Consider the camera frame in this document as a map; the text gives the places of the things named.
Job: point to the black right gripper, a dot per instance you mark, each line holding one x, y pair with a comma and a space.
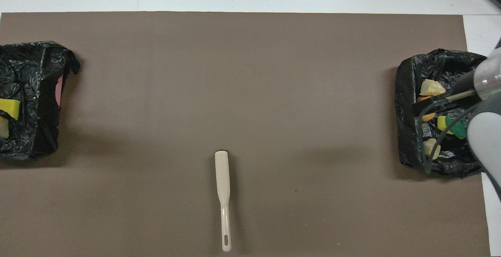
464, 82

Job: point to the brown bread roll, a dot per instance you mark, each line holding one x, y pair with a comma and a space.
427, 117

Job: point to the croissant piece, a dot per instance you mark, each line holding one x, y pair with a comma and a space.
430, 148
431, 87
3, 128

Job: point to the yellow sponge green backed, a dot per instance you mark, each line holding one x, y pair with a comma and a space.
454, 127

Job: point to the beige brush black bristles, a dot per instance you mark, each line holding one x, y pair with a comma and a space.
222, 186

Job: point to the yellow sponge piece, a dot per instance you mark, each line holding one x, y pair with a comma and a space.
9, 108

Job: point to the black bag lined bin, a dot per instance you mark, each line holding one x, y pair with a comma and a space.
407, 92

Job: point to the black bag bin pink patch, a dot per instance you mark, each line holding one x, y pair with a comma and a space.
35, 76

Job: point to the brown table mat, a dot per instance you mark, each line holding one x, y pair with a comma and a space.
156, 92

